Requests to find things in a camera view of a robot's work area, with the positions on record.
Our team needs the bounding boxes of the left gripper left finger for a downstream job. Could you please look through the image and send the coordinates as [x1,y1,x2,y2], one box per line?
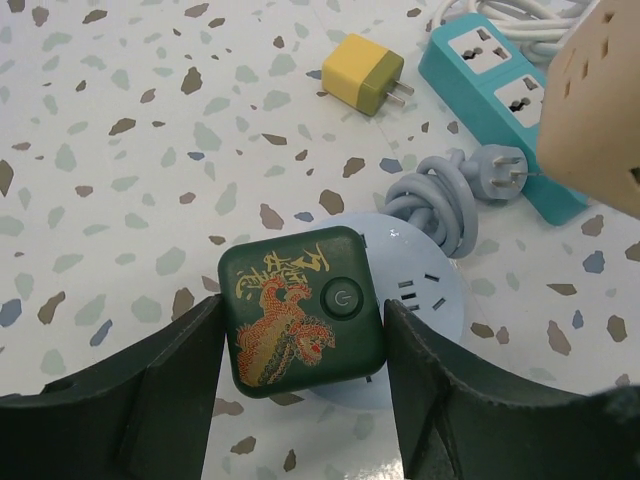
[1,296,225,479]

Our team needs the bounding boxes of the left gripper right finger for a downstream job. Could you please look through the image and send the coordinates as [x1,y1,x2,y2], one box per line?
[384,300,639,479]

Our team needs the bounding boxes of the dark green cube socket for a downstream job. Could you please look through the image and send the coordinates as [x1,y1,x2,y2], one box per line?
[217,226,386,398]

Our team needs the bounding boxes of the beige cube socket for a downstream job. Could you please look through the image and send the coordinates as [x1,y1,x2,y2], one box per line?
[536,0,639,218]

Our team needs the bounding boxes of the yellow green plug adapter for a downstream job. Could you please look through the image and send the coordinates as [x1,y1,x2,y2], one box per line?
[321,33,414,117]

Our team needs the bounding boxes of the round light blue socket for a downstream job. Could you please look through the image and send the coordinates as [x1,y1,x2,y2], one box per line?
[308,212,466,410]

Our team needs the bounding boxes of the teal power strip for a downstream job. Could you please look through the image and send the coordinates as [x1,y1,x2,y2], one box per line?
[418,14,588,226]

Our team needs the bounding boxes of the light blue cord with plug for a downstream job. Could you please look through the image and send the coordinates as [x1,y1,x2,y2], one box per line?
[383,143,531,260]

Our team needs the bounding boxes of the white coiled power cable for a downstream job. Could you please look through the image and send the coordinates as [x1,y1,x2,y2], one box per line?
[429,0,601,66]

